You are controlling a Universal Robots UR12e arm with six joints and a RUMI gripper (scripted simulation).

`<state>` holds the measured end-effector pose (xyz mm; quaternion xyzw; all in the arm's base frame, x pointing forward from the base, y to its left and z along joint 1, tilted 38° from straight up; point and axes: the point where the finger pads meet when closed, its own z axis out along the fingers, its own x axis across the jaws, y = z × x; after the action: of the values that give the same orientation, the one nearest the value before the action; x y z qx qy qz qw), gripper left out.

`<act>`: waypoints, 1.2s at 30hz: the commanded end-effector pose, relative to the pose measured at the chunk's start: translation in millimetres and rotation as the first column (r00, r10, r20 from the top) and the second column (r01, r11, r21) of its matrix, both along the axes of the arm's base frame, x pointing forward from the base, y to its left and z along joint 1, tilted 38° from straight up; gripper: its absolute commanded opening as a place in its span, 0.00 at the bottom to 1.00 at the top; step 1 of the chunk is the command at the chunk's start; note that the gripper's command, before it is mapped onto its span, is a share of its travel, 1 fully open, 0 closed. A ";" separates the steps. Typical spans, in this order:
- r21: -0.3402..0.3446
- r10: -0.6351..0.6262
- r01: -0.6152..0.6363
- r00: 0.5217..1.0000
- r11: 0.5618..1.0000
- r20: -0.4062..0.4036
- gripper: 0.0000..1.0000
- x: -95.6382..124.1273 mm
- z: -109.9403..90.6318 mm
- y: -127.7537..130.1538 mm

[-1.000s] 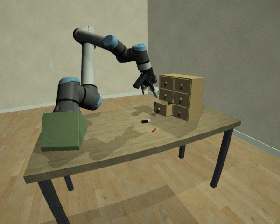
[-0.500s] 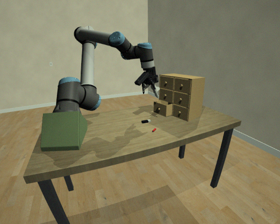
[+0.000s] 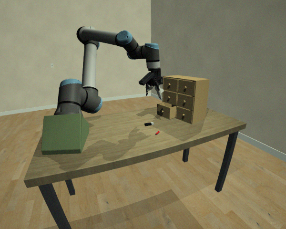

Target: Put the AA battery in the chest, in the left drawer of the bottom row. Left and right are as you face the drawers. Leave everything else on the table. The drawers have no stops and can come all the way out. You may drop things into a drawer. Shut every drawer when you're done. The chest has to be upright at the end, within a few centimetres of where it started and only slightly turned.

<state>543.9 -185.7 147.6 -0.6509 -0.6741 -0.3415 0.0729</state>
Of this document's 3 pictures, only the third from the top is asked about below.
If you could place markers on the light wooden chest of drawers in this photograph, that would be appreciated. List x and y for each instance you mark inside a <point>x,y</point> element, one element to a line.
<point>200,96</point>

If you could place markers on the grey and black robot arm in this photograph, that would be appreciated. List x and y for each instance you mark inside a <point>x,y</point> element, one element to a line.
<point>74,96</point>

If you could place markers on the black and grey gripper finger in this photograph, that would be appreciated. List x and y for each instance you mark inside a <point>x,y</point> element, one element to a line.
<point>148,87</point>
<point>158,89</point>

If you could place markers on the brown wooden drawer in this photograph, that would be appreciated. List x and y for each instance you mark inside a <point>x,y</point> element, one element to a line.
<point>166,110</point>
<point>170,84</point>
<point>186,87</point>
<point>186,101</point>
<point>184,114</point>
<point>170,97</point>

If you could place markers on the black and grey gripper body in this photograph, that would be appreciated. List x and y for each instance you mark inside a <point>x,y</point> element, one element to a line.
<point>157,77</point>

